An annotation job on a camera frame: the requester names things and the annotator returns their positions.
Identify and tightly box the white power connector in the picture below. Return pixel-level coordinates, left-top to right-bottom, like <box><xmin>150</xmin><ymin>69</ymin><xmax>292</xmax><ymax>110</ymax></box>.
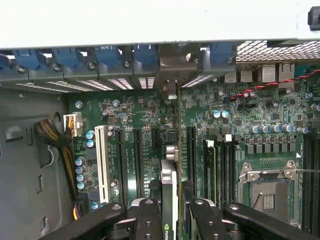
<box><xmin>62</xmin><ymin>112</ymin><xmax>84</xmax><ymax>138</ymax></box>

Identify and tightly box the silver socket locking lever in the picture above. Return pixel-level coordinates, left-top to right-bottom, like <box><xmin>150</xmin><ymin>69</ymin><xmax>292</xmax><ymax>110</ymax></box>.
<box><xmin>287</xmin><ymin>168</ymin><xmax>320</xmax><ymax>174</ymax></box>

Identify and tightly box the yellow black power wire bundle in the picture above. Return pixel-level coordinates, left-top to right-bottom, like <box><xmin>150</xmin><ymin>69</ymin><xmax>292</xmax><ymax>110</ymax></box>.
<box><xmin>33</xmin><ymin>117</ymin><xmax>88</xmax><ymax>222</ymax></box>

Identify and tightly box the black RAM slot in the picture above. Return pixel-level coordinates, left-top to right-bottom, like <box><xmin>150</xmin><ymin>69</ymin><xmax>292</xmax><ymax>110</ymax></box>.
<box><xmin>223</xmin><ymin>133</ymin><xmax>233</xmax><ymax>205</ymax></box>
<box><xmin>302</xmin><ymin>132</ymin><xmax>310</xmax><ymax>233</ymax></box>
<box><xmin>315</xmin><ymin>132</ymin><xmax>320</xmax><ymax>236</ymax></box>
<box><xmin>231</xmin><ymin>139</ymin><xmax>238</xmax><ymax>203</ymax></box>
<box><xmin>309</xmin><ymin>132</ymin><xmax>316</xmax><ymax>236</ymax></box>
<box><xmin>216</xmin><ymin>139</ymin><xmax>225</xmax><ymax>208</ymax></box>
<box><xmin>203</xmin><ymin>138</ymin><xmax>218</xmax><ymax>205</ymax></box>

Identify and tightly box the silver CPU socket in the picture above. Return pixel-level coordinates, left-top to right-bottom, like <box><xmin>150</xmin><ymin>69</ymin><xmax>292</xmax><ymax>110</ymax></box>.
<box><xmin>238</xmin><ymin>159</ymin><xmax>304</xmax><ymax>229</ymax></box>

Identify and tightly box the short black expansion slot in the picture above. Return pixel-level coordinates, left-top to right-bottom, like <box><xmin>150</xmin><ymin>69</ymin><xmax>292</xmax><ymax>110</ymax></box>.
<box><xmin>150</xmin><ymin>126</ymin><xmax>161</xmax><ymax>151</ymax></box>

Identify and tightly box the red black twisted wire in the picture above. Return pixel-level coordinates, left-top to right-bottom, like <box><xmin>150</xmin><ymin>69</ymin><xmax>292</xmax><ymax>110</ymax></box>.
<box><xmin>229</xmin><ymin>69</ymin><xmax>320</xmax><ymax>101</ymax></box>

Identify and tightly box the black open PC case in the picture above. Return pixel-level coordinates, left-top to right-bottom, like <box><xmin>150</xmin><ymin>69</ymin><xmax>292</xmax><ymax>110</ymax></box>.
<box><xmin>0</xmin><ymin>37</ymin><xmax>320</xmax><ymax>240</ymax></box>

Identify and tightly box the white PCI expansion slot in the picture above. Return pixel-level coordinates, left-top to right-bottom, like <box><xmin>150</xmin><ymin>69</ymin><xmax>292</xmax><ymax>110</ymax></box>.
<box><xmin>94</xmin><ymin>124</ymin><xmax>111</xmax><ymax>205</ymax></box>

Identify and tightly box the green motherboard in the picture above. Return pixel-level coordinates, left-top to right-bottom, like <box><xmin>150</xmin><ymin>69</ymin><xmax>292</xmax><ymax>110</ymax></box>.
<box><xmin>66</xmin><ymin>72</ymin><xmax>320</xmax><ymax>240</ymax></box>

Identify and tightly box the blue card retention clip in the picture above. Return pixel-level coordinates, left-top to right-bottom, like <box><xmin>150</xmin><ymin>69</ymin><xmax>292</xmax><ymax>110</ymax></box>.
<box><xmin>94</xmin><ymin>45</ymin><xmax>121</xmax><ymax>68</ymax></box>
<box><xmin>12</xmin><ymin>48</ymin><xmax>40</xmax><ymax>72</ymax></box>
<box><xmin>0</xmin><ymin>53</ymin><xmax>13</xmax><ymax>71</ymax></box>
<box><xmin>53</xmin><ymin>47</ymin><xmax>77</xmax><ymax>70</ymax></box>
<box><xmin>133</xmin><ymin>44</ymin><xmax>158</xmax><ymax>66</ymax></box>
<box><xmin>209</xmin><ymin>41</ymin><xmax>237</xmax><ymax>65</ymax></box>

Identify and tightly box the silver port block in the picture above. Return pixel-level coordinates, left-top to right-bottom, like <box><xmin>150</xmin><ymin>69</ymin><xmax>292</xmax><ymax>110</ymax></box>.
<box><xmin>260</xmin><ymin>64</ymin><xmax>278</xmax><ymax>84</ymax></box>
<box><xmin>239</xmin><ymin>65</ymin><xmax>254</xmax><ymax>83</ymax></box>
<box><xmin>278</xmin><ymin>63</ymin><xmax>296</xmax><ymax>90</ymax></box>
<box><xmin>224</xmin><ymin>66</ymin><xmax>238</xmax><ymax>84</ymax></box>

